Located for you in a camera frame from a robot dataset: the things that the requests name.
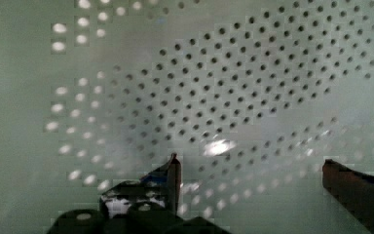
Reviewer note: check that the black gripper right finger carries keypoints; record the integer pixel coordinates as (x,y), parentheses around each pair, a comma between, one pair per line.
(352,189)

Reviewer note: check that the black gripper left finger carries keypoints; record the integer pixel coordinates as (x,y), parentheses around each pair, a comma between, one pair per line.
(144,206)

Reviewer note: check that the green plastic strainer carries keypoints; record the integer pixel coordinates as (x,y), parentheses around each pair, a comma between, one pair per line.
(251,96)

